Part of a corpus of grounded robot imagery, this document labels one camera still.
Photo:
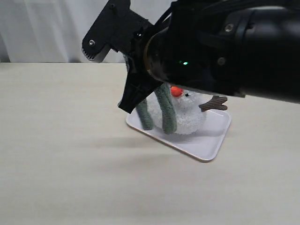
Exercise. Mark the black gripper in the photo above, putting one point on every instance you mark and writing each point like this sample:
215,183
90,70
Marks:
139,83

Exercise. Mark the green fuzzy scarf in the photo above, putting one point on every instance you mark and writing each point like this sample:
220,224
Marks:
169,114

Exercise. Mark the white plush snowman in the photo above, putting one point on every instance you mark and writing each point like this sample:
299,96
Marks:
190,109

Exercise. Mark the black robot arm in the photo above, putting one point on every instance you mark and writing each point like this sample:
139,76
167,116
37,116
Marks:
228,47

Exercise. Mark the white rectangular tray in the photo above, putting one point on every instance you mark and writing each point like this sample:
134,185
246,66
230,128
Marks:
202,145

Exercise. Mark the white backdrop curtain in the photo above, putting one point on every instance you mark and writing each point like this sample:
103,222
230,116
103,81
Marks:
45,30

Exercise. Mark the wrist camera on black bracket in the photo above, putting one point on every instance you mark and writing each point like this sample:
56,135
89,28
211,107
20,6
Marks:
113,29

